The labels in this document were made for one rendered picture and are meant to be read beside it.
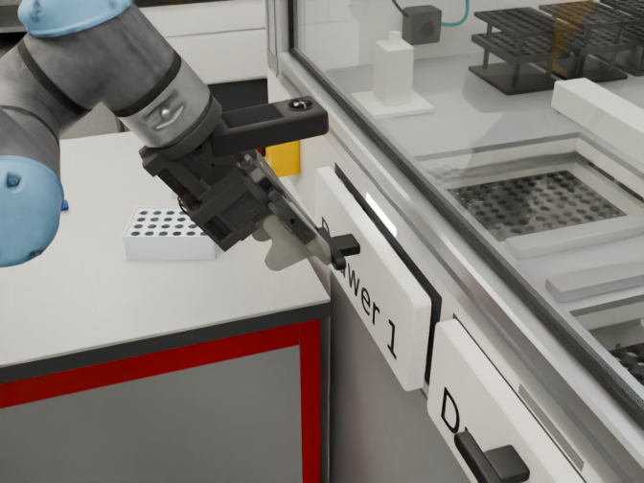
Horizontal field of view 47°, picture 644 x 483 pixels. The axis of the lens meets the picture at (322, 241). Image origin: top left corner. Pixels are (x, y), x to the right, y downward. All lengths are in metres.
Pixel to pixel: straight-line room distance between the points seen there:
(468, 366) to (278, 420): 0.51
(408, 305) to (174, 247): 0.44
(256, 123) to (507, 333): 0.29
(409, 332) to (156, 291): 0.41
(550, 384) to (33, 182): 0.37
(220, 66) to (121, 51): 0.92
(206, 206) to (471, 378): 0.28
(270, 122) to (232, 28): 0.84
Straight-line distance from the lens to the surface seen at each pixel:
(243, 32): 1.52
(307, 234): 0.71
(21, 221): 0.50
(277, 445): 1.11
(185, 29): 1.49
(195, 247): 1.02
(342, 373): 1.04
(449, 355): 0.64
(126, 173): 1.29
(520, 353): 0.57
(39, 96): 0.62
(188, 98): 0.64
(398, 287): 0.69
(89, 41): 0.61
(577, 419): 0.53
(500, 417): 0.58
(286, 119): 0.68
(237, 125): 0.68
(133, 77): 0.62
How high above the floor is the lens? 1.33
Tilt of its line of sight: 32 degrees down
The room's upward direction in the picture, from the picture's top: straight up
